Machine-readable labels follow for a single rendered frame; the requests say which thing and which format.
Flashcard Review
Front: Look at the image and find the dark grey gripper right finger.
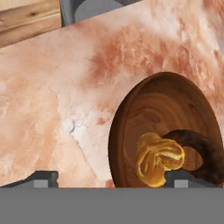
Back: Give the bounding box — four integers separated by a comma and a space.
164, 170, 221, 189

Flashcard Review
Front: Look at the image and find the brown wooden bowl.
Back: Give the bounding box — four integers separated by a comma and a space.
108, 71, 224, 189

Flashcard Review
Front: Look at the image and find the dark brown pretzel bread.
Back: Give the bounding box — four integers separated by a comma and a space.
162, 129, 224, 186

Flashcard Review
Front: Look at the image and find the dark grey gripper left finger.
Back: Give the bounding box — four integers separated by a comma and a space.
0, 170, 60, 189

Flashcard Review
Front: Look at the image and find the golden yellow croissant bread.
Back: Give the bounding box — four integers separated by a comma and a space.
135, 131, 186, 188

